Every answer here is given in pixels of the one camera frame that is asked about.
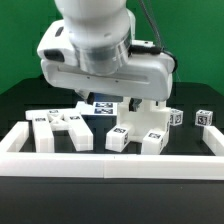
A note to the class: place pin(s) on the white chair back frame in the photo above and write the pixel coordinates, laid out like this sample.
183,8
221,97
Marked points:
45,122

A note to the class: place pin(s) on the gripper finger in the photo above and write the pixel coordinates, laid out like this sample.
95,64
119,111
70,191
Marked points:
87,96
134,104

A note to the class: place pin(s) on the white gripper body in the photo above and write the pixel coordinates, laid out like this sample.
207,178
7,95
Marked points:
146,75

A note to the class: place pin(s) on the white tagged cube far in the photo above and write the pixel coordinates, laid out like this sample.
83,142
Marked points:
203,118

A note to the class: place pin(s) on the white chair seat block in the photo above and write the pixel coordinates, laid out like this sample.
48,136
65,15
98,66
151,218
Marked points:
149,116

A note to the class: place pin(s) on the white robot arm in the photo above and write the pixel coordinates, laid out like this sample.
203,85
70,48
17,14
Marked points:
93,49

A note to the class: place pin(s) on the white tagged cube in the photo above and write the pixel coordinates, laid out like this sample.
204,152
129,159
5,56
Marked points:
176,117
203,118

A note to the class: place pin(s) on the white tagged cube near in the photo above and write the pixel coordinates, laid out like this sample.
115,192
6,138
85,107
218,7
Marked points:
176,117

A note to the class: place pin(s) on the white U-shaped fence frame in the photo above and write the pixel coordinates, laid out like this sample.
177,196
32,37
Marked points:
15,162

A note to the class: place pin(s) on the white tag marker sheet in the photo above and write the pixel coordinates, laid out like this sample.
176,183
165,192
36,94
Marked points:
97,108

